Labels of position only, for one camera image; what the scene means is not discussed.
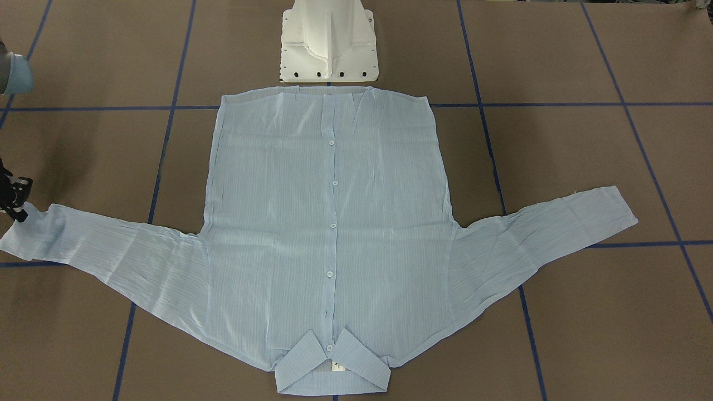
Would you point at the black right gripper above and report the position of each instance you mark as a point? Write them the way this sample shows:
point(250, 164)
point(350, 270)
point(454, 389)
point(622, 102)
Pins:
point(12, 194)

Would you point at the light blue button shirt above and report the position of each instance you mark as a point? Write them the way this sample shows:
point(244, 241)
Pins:
point(329, 253)

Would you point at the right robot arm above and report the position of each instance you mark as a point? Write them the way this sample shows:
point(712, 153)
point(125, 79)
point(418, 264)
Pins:
point(16, 78)

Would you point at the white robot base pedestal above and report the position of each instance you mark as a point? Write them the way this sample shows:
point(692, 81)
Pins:
point(328, 41)

